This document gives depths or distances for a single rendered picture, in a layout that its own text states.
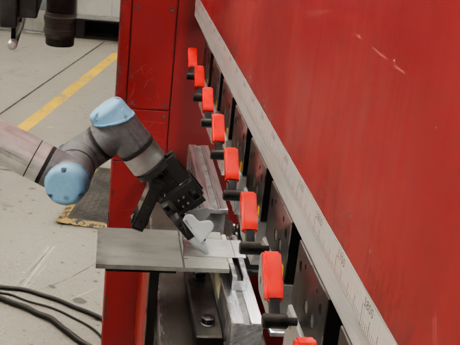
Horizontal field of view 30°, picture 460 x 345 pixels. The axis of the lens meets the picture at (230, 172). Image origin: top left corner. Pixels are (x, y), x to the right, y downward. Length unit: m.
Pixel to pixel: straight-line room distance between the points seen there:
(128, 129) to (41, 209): 2.92
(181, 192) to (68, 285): 2.13
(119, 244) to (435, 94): 1.21
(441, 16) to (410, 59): 0.07
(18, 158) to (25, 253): 2.52
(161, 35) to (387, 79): 1.80
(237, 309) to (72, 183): 0.39
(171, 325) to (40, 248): 2.41
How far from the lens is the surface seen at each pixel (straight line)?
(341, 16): 0.91
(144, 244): 1.79
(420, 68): 0.68
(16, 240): 4.19
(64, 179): 1.54
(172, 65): 2.53
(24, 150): 1.56
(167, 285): 1.90
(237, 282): 1.69
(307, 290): 0.98
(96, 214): 4.47
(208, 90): 1.78
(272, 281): 1.02
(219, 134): 1.57
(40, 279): 3.83
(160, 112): 2.56
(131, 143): 1.66
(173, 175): 1.70
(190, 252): 1.76
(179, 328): 1.74
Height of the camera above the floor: 1.74
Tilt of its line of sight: 19 degrees down
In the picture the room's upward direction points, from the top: 6 degrees clockwise
